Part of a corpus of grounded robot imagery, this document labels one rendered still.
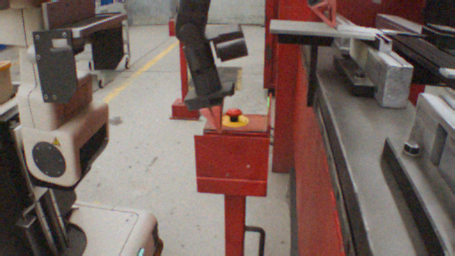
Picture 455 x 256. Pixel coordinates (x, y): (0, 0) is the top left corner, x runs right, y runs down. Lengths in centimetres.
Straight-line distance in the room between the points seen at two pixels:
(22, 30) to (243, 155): 58
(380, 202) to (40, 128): 73
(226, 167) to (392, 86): 40
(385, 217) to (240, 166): 40
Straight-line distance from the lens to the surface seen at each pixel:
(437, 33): 99
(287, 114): 193
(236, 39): 69
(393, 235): 41
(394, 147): 53
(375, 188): 48
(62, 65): 75
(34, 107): 86
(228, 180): 77
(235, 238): 98
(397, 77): 75
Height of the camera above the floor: 113
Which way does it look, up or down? 25 degrees down
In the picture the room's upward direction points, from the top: straight up
